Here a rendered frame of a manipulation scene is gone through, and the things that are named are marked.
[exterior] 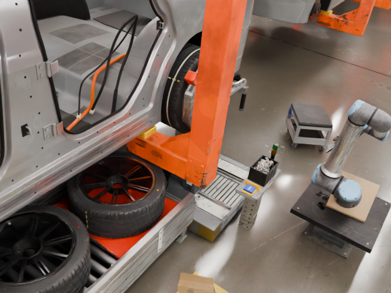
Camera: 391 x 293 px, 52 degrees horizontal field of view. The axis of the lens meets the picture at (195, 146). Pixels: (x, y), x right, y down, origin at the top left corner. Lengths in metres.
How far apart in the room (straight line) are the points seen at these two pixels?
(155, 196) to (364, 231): 1.50
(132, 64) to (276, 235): 1.69
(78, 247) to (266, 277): 1.33
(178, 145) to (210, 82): 0.56
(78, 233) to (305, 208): 1.64
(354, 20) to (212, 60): 4.26
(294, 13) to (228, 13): 3.32
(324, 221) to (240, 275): 0.72
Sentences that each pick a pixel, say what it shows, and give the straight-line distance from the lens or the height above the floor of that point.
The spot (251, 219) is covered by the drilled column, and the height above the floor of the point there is 0.12.
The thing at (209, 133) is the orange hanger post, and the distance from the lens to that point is 2.47.
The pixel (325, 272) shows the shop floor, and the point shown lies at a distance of 3.19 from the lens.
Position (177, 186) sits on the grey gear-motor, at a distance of 3.17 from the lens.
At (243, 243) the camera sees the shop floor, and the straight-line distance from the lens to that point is 3.16.
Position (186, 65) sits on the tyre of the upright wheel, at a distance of 2.91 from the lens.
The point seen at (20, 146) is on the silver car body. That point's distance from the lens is 2.10.
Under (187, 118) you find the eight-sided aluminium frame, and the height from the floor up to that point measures 0.78.
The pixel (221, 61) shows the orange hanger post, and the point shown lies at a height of 1.44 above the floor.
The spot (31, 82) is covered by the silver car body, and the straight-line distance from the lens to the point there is 2.01.
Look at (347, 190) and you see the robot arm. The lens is 2.96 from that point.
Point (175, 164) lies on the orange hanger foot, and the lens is 2.76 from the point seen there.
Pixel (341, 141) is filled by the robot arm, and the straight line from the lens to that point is 2.79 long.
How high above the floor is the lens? 2.32
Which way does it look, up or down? 35 degrees down
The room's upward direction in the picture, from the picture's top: 7 degrees clockwise
